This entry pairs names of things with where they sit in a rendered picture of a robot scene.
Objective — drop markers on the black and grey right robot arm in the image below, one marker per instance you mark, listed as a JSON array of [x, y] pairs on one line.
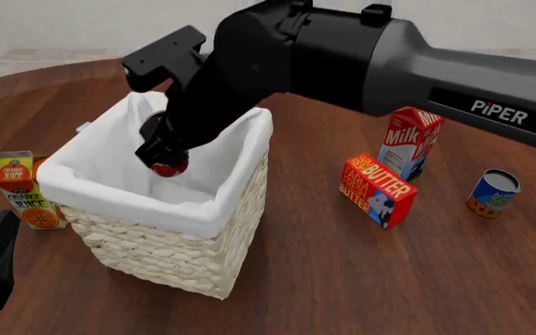
[[352, 59]]

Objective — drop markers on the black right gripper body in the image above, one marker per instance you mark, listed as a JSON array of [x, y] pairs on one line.
[[162, 151]]

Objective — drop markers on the red tomato sauce can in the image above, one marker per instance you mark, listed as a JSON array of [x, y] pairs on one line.
[[169, 170]]

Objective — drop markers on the wicker basket with white liner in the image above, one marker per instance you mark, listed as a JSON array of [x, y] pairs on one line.
[[165, 240]]

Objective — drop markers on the blue soup can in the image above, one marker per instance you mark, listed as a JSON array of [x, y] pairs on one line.
[[493, 197]]

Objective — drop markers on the orange juice carton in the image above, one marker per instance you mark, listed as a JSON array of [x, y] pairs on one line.
[[26, 200]]

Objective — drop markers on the red butter box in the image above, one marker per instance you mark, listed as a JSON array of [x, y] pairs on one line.
[[379, 188]]

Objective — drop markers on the milk carton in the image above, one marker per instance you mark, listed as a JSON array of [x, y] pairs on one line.
[[403, 143]]

